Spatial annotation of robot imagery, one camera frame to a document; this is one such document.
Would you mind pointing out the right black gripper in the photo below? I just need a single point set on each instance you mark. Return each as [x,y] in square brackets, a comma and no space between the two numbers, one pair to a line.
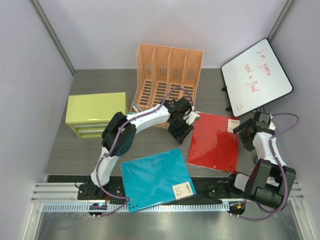
[248,145]

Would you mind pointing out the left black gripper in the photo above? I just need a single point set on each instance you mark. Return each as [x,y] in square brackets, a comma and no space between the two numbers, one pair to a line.
[180,136]

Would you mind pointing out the red A4 folder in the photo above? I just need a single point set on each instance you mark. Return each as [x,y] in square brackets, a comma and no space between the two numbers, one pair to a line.
[214,145]

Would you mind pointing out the blue white pen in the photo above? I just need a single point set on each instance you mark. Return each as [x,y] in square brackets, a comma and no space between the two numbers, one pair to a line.
[135,108]

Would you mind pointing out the teal A4 folder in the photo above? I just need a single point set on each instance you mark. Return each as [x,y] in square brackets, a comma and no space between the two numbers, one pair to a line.
[156,180]

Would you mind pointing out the orange plastic file organizer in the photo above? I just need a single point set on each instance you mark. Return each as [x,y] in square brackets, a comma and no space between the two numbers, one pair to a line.
[164,68]

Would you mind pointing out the green metal drawer cabinet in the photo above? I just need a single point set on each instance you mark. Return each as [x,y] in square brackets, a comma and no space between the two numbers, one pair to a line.
[87,115]

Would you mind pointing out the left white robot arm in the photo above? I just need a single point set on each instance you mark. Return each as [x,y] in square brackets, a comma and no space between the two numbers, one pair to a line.
[119,134]

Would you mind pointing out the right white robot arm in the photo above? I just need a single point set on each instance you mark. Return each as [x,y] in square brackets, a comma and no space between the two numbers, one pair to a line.
[271,180]

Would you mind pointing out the small whiteboard with writing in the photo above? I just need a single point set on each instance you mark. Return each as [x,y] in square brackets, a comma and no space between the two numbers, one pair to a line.
[254,78]

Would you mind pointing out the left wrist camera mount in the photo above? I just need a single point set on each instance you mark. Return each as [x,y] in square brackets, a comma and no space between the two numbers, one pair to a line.
[191,117]

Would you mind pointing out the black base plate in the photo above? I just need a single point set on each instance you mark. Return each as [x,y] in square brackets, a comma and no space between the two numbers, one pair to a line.
[208,188]

